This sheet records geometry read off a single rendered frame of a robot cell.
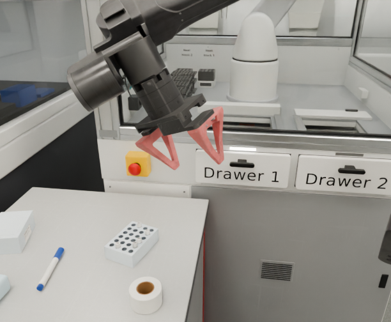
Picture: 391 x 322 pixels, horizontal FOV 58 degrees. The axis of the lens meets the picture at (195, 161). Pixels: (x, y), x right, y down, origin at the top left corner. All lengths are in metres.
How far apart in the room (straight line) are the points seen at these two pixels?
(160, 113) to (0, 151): 0.92
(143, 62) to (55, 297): 0.59
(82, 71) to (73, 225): 0.67
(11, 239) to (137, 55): 0.67
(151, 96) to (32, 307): 0.56
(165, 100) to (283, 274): 0.99
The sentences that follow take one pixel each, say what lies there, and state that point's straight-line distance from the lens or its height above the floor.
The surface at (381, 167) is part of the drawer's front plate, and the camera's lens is 1.18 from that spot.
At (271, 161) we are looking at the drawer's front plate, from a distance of 1.11.
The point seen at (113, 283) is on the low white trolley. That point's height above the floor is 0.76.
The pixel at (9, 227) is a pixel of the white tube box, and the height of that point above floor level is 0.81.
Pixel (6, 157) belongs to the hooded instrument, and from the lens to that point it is 1.38.
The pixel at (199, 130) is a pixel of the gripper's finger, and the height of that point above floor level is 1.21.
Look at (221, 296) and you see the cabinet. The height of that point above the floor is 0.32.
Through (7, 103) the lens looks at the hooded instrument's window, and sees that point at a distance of 1.42.
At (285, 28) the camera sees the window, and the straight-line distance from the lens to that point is 1.05.
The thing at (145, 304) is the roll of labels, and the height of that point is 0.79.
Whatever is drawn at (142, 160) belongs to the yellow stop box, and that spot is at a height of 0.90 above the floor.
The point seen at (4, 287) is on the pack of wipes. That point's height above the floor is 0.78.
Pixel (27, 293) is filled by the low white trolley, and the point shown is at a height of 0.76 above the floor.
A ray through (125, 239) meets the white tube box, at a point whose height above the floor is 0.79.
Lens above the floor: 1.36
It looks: 25 degrees down
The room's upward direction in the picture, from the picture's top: straight up
